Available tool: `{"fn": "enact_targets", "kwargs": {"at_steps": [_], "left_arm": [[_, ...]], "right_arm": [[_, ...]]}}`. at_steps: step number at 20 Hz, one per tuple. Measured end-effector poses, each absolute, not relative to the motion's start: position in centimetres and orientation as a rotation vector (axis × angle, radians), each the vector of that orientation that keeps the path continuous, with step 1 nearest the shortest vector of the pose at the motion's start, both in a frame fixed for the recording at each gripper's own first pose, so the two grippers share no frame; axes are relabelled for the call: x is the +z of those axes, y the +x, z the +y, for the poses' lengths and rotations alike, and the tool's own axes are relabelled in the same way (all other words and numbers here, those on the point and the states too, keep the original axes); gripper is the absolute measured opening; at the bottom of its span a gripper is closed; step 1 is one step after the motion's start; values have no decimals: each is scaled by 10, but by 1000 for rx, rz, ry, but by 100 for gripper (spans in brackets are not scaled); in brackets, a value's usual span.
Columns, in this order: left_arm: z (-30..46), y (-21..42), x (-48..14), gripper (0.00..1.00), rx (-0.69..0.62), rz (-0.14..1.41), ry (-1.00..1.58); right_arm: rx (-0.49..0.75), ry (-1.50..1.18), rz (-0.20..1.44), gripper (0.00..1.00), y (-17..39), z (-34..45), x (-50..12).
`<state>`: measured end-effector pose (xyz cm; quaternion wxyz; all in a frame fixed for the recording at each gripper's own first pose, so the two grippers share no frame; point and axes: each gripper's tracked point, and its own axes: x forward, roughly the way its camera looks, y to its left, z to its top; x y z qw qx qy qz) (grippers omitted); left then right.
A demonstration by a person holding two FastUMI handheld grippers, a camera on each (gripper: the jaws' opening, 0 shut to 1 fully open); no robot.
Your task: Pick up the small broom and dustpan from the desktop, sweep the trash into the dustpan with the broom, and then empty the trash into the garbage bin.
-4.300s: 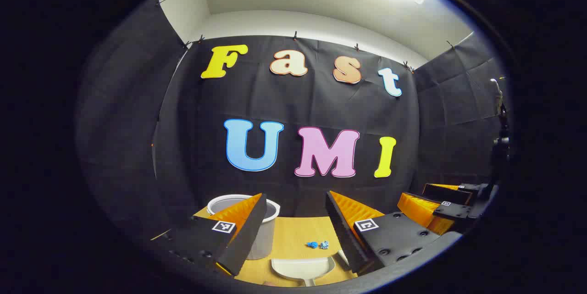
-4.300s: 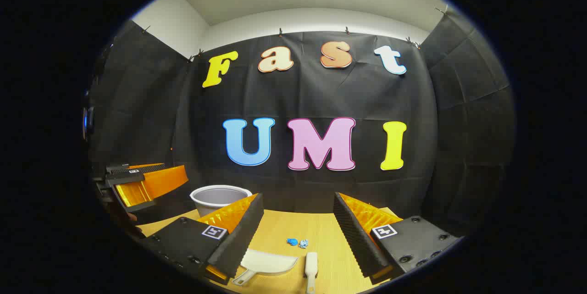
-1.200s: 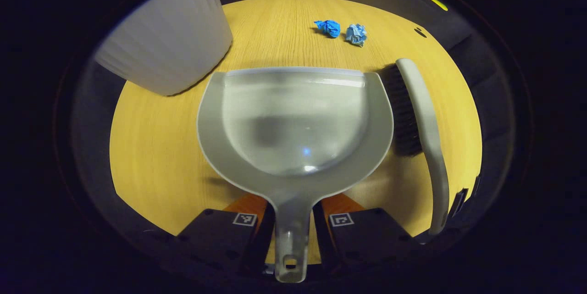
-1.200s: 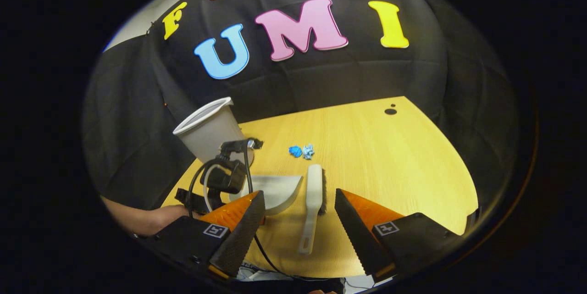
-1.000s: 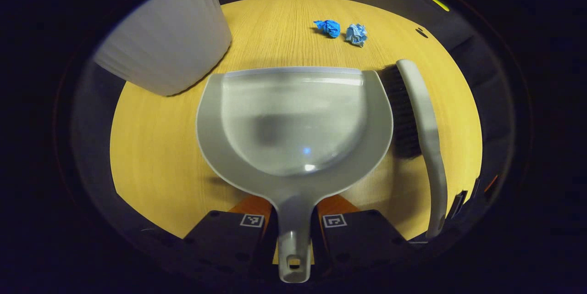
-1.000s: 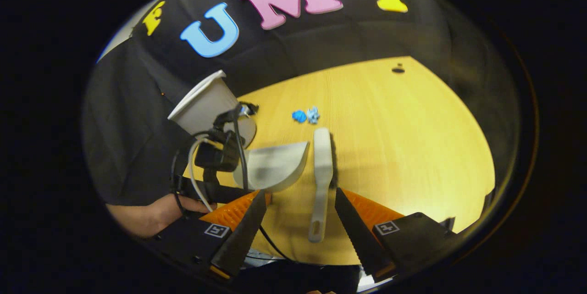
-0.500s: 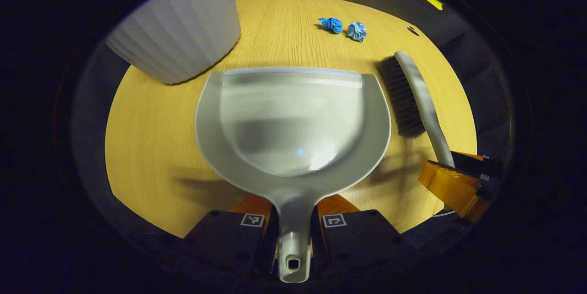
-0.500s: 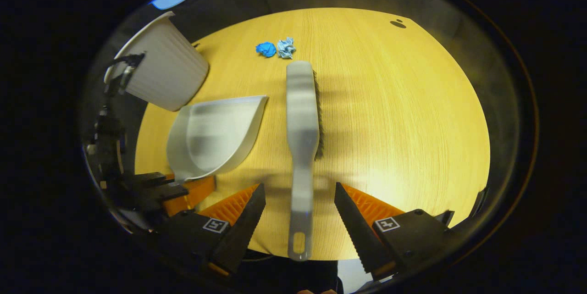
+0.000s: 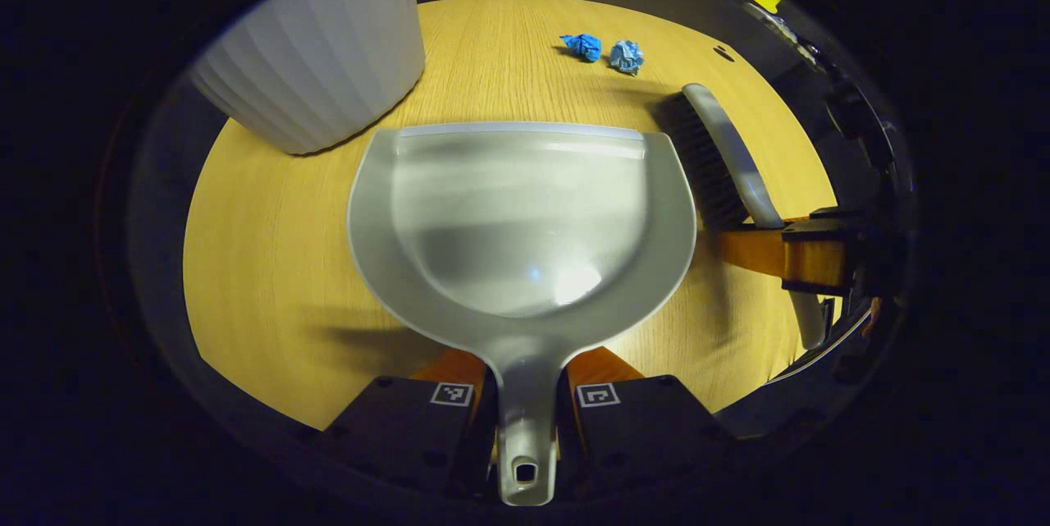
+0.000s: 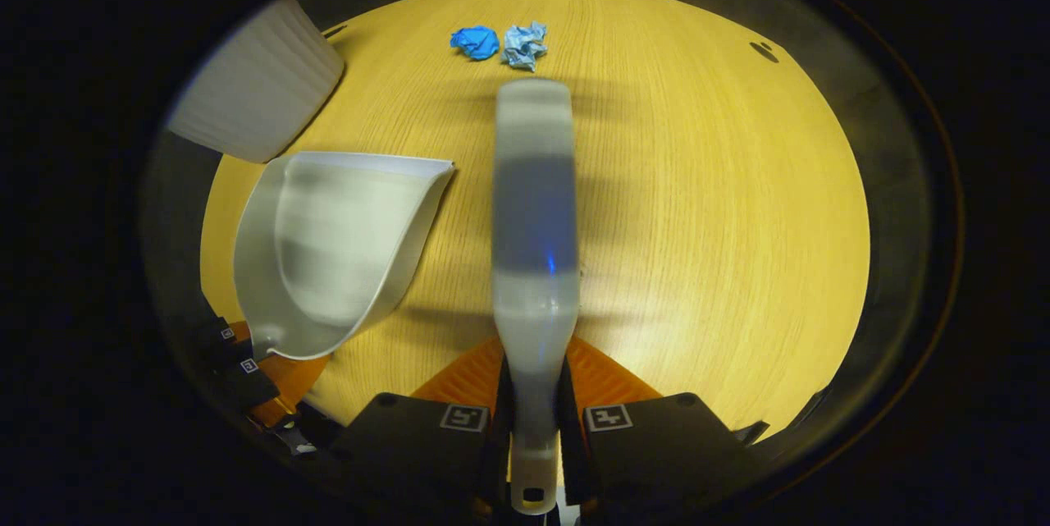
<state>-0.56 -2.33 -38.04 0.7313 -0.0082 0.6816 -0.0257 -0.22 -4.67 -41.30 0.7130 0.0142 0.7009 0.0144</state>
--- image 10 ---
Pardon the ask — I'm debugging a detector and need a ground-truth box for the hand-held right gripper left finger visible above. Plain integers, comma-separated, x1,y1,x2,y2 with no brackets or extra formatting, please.
331,335,514,515

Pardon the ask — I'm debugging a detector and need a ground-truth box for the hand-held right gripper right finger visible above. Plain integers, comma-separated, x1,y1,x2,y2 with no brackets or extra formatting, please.
557,335,770,515

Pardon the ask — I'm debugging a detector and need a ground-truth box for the white dustpan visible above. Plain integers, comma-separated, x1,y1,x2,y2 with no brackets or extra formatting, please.
232,150,457,456

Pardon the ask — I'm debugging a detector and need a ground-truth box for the small white broom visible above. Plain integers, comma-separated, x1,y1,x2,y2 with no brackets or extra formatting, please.
490,78,582,517

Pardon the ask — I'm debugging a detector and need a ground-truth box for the white garbage bin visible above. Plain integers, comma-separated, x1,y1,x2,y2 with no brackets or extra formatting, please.
167,0,346,165

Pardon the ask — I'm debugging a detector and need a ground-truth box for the pale blue paper trash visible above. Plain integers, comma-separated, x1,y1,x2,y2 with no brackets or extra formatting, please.
501,21,550,73

